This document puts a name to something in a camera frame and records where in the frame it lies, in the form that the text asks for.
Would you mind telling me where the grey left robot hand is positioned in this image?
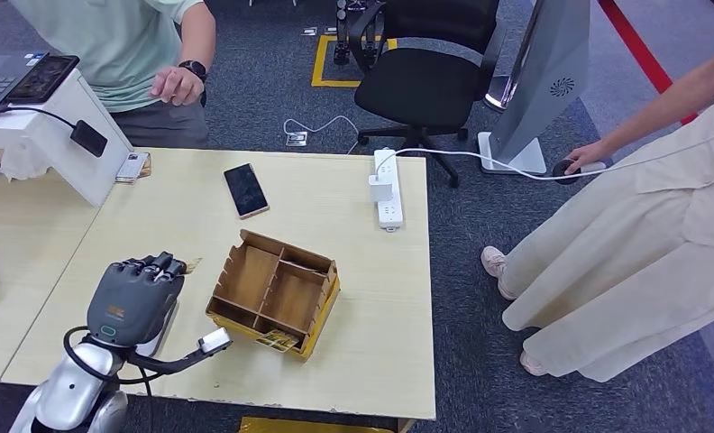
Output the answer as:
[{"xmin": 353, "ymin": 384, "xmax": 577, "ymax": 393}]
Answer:
[{"xmin": 86, "ymin": 251, "xmax": 189, "ymax": 350}]

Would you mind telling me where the person's right hand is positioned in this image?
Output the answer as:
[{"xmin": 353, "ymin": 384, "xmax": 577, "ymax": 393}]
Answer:
[{"xmin": 563, "ymin": 141, "xmax": 610, "ymax": 177}]

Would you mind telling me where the person's left hand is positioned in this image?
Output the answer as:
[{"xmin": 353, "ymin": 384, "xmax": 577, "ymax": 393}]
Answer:
[{"xmin": 149, "ymin": 65, "xmax": 206, "ymax": 108}]

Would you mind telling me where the black round object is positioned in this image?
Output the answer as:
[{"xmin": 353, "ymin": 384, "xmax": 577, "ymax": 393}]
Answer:
[{"xmin": 551, "ymin": 159, "xmax": 582, "ymax": 186}]

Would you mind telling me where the white ID card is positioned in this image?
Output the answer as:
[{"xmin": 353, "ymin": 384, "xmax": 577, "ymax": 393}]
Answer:
[{"xmin": 115, "ymin": 152, "xmax": 151, "ymax": 183}]

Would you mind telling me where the wooden organizer box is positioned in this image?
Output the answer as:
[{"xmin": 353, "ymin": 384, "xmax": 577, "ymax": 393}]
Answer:
[{"xmin": 205, "ymin": 229, "xmax": 342, "ymax": 364}]

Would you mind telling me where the person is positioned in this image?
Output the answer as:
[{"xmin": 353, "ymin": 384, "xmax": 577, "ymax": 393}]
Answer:
[
  {"xmin": 0, "ymin": 0, "xmax": 218, "ymax": 151},
  {"xmin": 481, "ymin": 0, "xmax": 714, "ymax": 384}
]

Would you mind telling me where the black wristwatch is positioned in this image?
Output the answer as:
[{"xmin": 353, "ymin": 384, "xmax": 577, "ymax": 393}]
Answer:
[{"xmin": 177, "ymin": 59, "xmax": 209, "ymax": 109}]

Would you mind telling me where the silver standing kiosk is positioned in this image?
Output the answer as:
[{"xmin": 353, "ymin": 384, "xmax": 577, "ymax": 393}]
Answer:
[{"xmin": 475, "ymin": 0, "xmax": 591, "ymax": 177}]

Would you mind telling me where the black power adapter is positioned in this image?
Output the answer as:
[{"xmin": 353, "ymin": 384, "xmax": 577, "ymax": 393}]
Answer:
[{"xmin": 69, "ymin": 119, "xmax": 109, "ymax": 159}]

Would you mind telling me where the chrome curved stand foot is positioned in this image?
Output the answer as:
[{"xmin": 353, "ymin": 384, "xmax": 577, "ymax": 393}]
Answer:
[{"xmin": 481, "ymin": 74, "xmax": 517, "ymax": 114}]

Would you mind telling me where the red floor tape line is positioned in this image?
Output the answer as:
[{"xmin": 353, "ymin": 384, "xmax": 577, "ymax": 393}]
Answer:
[{"xmin": 597, "ymin": 0, "xmax": 700, "ymax": 126}]

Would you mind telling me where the black tablet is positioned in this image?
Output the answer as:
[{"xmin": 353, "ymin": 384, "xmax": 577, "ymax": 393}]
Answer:
[{"xmin": 5, "ymin": 54, "xmax": 81, "ymax": 106}]

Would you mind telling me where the pale pink sneaker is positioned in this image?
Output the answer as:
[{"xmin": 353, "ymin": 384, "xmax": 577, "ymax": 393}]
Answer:
[
  {"xmin": 481, "ymin": 245, "xmax": 517, "ymax": 300},
  {"xmin": 518, "ymin": 348, "xmax": 554, "ymax": 378}
]

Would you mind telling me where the yellow floor tape square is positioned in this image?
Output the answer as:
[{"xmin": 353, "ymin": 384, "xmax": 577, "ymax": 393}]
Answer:
[{"xmin": 309, "ymin": 33, "xmax": 398, "ymax": 89}]

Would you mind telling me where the white crumpled tissue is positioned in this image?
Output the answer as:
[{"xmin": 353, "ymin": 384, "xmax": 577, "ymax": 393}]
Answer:
[{"xmin": 0, "ymin": 144, "xmax": 50, "ymax": 183}]

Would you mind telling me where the black metal stand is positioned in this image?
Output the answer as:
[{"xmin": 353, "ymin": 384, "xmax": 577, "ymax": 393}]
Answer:
[{"xmin": 331, "ymin": 0, "xmax": 385, "ymax": 67}]

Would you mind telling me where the black office chair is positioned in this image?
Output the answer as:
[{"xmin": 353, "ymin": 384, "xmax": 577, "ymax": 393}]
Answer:
[{"xmin": 347, "ymin": 0, "xmax": 508, "ymax": 190}]

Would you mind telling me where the white power strip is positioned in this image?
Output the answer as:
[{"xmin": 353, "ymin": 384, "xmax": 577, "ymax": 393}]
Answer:
[{"xmin": 372, "ymin": 147, "xmax": 406, "ymax": 233}]

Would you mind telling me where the white charger plug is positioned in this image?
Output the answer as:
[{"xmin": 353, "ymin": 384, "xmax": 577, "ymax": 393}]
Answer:
[{"xmin": 367, "ymin": 173, "xmax": 395, "ymax": 205}]

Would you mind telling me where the yellow plastic sheet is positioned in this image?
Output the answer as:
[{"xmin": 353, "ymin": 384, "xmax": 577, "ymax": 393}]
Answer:
[{"xmin": 238, "ymin": 416, "xmax": 395, "ymax": 433}]

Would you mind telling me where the black camera cable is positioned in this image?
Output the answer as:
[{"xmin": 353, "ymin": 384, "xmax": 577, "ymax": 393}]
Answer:
[{"xmin": 62, "ymin": 325, "xmax": 173, "ymax": 387}]

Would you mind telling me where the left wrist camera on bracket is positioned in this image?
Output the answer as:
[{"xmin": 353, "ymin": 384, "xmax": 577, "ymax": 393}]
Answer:
[{"xmin": 124, "ymin": 327, "xmax": 233, "ymax": 378}]

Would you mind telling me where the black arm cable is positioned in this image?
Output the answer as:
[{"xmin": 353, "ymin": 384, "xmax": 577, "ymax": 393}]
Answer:
[{"xmin": 135, "ymin": 365, "xmax": 155, "ymax": 433}]

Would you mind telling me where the black smartphone pink frame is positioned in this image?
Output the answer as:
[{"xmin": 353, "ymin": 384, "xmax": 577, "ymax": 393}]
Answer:
[{"xmin": 223, "ymin": 162, "xmax": 271, "ymax": 221}]

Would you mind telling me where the black adapter cable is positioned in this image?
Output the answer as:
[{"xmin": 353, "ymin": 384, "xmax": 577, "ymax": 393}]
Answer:
[{"xmin": 0, "ymin": 106, "xmax": 78, "ymax": 130}]

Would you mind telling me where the white floor cable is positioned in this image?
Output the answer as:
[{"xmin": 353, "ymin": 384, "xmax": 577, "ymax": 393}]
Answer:
[{"xmin": 281, "ymin": 115, "xmax": 362, "ymax": 155}]

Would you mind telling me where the white charging cable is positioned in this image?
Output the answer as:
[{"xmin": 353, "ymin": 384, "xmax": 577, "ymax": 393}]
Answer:
[{"xmin": 374, "ymin": 125, "xmax": 714, "ymax": 181}]

